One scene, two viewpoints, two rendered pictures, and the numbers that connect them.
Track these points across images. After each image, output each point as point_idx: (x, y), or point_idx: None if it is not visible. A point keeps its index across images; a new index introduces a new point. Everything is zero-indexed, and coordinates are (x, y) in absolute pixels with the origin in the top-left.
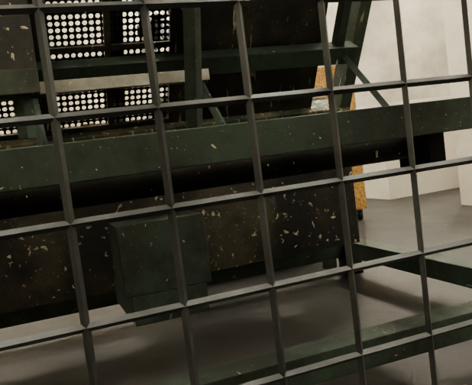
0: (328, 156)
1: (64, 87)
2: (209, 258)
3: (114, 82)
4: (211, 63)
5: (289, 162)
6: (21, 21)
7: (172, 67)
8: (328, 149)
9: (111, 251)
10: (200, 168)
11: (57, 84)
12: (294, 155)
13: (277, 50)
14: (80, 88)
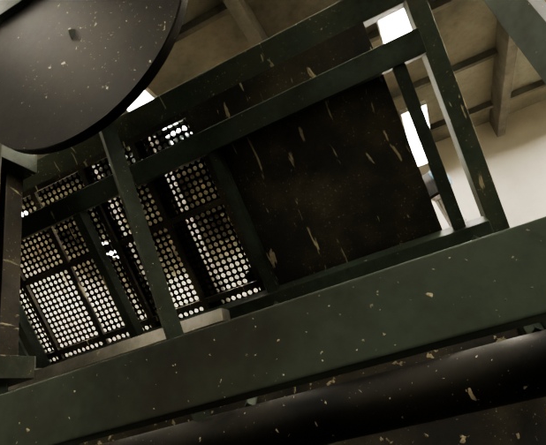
0: (372, 409)
1: (94, 358)
2: None
3: (132, 343)
4: (292, 292)
5: (307, 423)
6: None
7: (254, 307)
8: (370, 395)
9: None
10: (189, 441)
11: (88, 356)
12: (314, 411)
13: (371, 258)
14: (105, 357)
